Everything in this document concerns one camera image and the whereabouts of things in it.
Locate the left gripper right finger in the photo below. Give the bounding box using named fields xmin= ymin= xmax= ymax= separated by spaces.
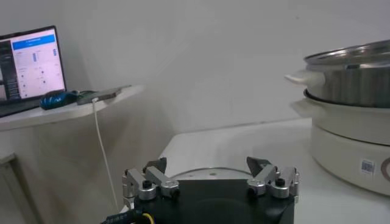
xmin=246 ymin=156 xmax=301 ymax=200

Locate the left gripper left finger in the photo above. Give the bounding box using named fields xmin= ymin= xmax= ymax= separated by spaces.
xmin=121 ymin=156 xmax=180 ymax=211

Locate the glass lid with white handle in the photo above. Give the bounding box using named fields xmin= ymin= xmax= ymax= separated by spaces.
xmin=170 ymin=166 xmax=254 ymax=181

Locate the perforated stainless steamer basket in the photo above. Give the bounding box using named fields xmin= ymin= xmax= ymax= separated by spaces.
xmin=285 ymin=39 xmax=390 ymax=109

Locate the white electric cooker pot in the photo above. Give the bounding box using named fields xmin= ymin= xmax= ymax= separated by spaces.
xmin=289 ymin=89 xmax=390 ymax=197

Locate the black smartphone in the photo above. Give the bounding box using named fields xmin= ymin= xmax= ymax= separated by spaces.
xmin=76 ymin=87 xmax=122 ymax=106

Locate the green flat strip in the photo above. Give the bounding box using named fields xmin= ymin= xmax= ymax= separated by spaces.
xmin=77 ymin=85 xmax=132 ymax=99

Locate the white side table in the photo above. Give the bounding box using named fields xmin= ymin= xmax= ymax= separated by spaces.
xmin=0 ymin=84 xmax=146 ymax=132

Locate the blue computer mouse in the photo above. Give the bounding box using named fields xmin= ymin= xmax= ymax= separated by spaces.
xmin=38 ymin=90 xmax=80 ymax=111

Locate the black open laptop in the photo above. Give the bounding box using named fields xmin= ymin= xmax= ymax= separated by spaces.
xmin=0 ymin=25 xmax=67 ymax=118

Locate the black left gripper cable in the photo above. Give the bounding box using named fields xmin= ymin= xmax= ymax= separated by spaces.
xmin=100 ymin=209 xmax=155 ymax=224

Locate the white charging cable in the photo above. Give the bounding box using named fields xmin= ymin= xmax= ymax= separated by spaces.
xmin=91 ymin=97 xmax=120 ymax=214

